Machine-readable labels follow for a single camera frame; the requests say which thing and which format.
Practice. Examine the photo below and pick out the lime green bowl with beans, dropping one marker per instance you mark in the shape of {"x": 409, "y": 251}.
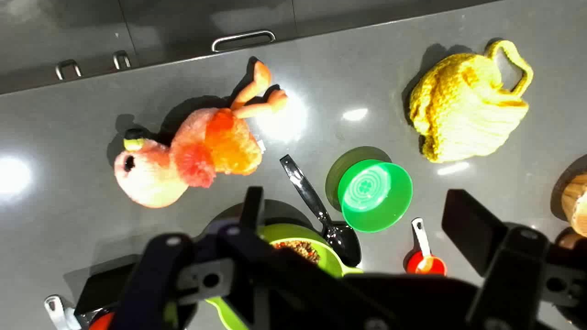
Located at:
{"x": 304, "y": 240}

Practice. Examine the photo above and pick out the yellow knitted bag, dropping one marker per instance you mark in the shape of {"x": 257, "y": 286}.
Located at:
{"x": 464, "y": 110}

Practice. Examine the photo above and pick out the small red measuring spoon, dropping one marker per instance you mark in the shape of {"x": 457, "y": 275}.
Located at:
{"x": 424, "y": 259}

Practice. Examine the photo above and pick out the green plastic cup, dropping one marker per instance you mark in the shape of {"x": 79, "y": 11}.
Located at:
{"x": 374, "y": 195}

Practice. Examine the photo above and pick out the pink orange flamingo plush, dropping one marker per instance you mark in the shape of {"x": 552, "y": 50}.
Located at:
{"x": 202, "y": 149}

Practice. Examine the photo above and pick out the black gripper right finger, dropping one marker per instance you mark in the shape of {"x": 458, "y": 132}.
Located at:
{"x": 469, "y": 222}

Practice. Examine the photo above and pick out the black spoon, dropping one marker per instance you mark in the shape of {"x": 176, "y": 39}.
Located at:
{"x": 312, "y": 198}

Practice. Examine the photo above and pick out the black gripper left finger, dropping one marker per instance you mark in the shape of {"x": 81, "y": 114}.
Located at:
{"x": 249, "y": 207}

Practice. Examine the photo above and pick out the black box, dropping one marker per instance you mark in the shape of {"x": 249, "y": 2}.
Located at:
{"x": 101, "y": 286}

